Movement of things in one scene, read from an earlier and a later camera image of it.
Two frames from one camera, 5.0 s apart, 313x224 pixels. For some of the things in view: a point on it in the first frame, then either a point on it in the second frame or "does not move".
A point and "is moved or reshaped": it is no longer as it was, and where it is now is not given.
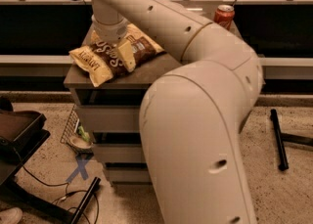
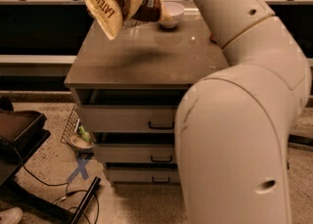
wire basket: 69,130 does not move
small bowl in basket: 78,143 does not move
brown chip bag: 102,60 is moved or reshaped
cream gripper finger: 127,56 to 132,0
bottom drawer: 128,175 does not move
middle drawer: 119,153 does not move
